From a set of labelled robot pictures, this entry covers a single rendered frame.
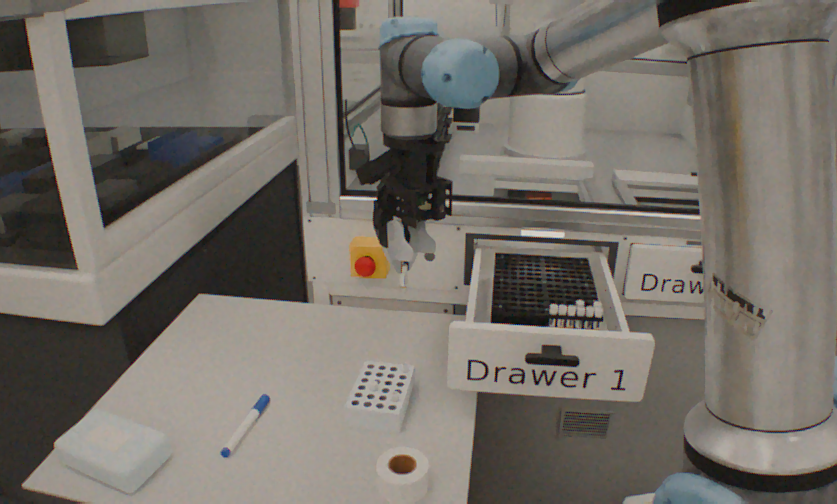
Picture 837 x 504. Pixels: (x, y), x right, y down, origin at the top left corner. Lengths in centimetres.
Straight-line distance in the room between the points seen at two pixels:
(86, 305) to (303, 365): 43
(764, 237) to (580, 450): 113
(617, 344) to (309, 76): 70
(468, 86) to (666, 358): 84
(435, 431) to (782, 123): 69
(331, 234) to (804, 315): 94
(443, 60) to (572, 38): 14
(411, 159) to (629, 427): 88
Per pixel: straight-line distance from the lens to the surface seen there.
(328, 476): 85
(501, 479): 152
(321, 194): 116
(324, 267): 122
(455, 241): 114
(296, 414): 96
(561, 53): 68
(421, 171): 78
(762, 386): 41
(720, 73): 38
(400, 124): 77
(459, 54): 65
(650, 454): 149
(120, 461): 88
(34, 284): 126
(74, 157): 112
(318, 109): 112
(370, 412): 89
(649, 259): 116
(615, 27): 62
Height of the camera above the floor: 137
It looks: 25 degrees down
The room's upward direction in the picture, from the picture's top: straight up
